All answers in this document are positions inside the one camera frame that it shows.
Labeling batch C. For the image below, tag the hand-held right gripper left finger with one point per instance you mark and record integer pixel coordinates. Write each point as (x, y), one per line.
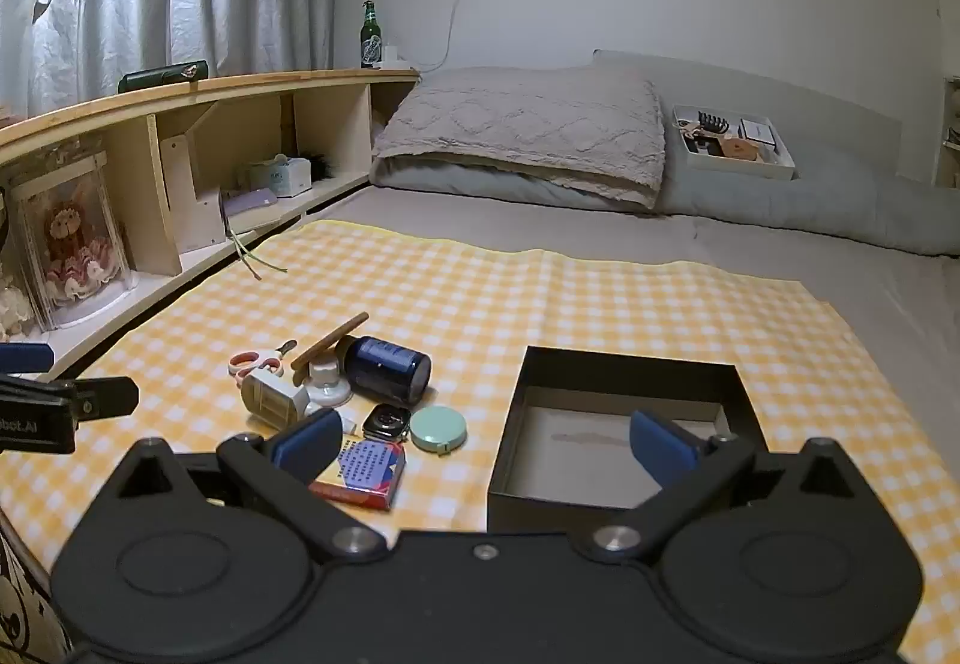
(304, 443)

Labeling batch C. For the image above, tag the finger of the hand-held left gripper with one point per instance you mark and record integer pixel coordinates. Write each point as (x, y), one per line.
(22, 356)
(97, 396)

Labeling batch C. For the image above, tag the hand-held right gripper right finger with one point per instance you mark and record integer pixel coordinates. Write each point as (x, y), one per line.
(660, 446)

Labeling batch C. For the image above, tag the grey plastic stamp tool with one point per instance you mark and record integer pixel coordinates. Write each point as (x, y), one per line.
(270, 398)

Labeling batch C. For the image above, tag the white plastic knob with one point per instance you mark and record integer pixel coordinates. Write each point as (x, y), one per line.
(327, 380)

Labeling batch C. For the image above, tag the colourful card box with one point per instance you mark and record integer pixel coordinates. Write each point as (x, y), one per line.
(367, 470)

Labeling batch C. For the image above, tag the black cardboard box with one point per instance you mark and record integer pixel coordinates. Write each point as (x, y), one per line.
(570, 439)

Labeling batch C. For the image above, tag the round cork panda coaster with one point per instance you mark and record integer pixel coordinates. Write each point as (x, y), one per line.
(330, 338)

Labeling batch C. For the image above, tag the small white block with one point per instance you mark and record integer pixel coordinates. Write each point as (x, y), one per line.
(349, 422)

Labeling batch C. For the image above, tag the black smartwatch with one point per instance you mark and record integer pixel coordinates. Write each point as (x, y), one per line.
(385, 422)

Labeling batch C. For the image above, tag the dark blue jar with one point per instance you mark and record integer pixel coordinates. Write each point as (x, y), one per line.
(382, 368)

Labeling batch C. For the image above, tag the plush toy in clear case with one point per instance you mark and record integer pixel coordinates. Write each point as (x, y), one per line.
(71, 244)

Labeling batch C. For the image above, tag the mint round compact mirror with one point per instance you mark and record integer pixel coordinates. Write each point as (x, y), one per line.
(439, 428)

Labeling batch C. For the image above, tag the beige printed cloth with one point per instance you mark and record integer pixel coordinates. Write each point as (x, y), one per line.
(22, 604)

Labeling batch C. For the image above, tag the yellow checkered mat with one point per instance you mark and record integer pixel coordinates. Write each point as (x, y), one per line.
(525, 304)

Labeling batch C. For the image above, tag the light wooden board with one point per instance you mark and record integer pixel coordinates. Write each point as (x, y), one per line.
(191, 199)

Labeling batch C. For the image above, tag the purple book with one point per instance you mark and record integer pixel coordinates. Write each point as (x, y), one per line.
(251, 203)

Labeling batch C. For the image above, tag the white tissue box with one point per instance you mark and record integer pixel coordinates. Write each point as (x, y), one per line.
(281, 178)

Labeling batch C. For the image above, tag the black furry item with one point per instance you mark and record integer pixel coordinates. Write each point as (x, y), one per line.
(321, 168)

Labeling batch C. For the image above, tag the white tray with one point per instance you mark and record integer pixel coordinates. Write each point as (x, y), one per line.
(750, 171)

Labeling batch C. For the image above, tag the tan round item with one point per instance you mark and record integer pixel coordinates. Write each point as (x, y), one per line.
(739, 150)

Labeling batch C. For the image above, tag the green glasses case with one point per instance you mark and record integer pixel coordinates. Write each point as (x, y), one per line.
(161, 78)

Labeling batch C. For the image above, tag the black hair claw clip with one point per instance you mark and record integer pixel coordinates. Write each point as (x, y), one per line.
(711, 121)

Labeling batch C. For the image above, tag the small white box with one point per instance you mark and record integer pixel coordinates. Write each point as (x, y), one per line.
(757, 130)

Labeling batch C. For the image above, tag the wooden bedside shelf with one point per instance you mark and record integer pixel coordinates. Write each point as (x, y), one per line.
(247, 85)

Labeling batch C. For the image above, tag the grey textured pillow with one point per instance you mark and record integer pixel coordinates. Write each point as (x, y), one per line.
(517, 124)

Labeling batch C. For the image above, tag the grey curtain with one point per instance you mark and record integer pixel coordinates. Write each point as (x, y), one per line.
(150, 19)

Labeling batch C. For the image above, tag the green glass bottle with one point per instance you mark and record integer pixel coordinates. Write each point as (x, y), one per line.
(370, 38)

